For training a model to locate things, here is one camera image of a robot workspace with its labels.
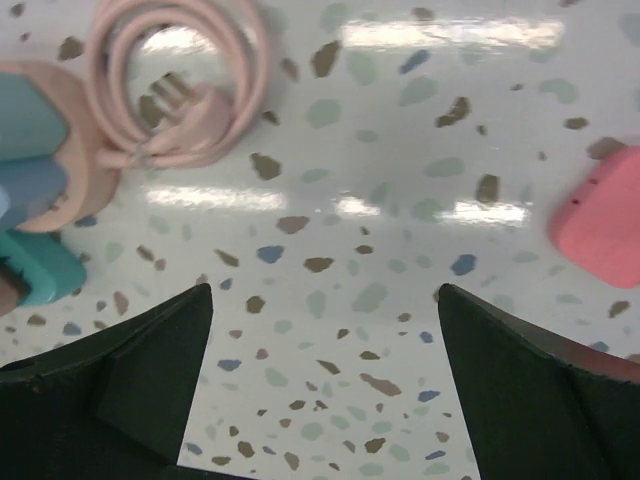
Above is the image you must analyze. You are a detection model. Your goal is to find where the teal triangular power strip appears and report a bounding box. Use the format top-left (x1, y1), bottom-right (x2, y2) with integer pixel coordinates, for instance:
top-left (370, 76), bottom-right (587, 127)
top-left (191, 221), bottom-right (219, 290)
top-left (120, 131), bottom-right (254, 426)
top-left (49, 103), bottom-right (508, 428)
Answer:
top-left (1, 230), bottom-right (86, 307)

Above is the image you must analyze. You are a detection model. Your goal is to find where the brownish pink plug adapter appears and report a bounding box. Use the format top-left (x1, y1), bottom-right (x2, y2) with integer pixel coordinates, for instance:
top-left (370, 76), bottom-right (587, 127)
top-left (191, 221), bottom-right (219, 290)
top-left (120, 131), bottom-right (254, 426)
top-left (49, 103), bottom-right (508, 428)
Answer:
top-left (0, 270), bottom-right (30, 316)

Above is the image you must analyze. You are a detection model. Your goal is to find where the green plug adapter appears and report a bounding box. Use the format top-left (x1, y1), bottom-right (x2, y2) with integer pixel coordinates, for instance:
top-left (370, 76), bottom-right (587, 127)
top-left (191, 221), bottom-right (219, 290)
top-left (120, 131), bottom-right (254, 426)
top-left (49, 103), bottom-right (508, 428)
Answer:
top-left (0, 72), bottom-right (68, 162)

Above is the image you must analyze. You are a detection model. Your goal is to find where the light blue plug adapter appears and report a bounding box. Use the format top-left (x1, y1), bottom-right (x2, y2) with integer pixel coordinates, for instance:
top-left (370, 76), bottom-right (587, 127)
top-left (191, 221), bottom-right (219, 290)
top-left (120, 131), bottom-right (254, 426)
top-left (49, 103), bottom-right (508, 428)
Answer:
top-left (1, 156), bottom-right (68, 231)

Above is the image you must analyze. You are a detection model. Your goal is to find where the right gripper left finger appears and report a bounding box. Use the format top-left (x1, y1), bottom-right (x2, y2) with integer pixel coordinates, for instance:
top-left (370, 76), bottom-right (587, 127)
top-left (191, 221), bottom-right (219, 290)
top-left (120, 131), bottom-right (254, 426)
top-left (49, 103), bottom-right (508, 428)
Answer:
top-left (1, 284), bottom-right (213, 479)

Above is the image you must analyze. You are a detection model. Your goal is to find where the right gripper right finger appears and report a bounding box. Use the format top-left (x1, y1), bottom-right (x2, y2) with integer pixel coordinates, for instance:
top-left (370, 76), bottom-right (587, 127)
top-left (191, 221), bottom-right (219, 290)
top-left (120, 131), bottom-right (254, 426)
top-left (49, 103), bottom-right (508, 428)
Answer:
top-left (438, 284), bottom-right (639, 479)

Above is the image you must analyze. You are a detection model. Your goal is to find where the pink coiled cord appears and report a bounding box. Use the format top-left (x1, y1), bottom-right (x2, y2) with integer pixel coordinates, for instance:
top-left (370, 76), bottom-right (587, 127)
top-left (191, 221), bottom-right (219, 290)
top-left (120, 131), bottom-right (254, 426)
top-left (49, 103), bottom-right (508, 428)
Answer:
top-left (84, 0), bottom-right (276, 171)

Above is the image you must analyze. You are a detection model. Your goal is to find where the pink round power strip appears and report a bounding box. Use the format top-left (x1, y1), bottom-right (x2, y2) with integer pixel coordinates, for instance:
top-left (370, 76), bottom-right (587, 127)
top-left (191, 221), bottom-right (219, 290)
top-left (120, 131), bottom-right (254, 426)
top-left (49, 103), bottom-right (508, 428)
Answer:
top-left (1, 61), bottom-right (119, 233)

